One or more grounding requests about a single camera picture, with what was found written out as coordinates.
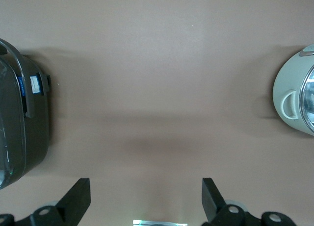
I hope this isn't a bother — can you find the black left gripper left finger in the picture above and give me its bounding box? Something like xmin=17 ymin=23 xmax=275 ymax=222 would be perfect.
xmin=0 ymin=178 xmax=91 ymax=226

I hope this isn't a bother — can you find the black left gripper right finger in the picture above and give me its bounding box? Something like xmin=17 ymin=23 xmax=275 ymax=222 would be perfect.
xmin=202 ymin=177 xmax=295 ymax=226

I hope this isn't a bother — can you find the pale green electric pot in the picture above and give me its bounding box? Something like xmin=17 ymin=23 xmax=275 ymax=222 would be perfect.
xmin=272 ymin=43 xmax=314 ymax=136

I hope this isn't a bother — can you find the dark grey rice cooker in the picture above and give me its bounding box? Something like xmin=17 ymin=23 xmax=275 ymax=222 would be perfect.
xmin=0 ymin=38 xmax=52 ymax=190

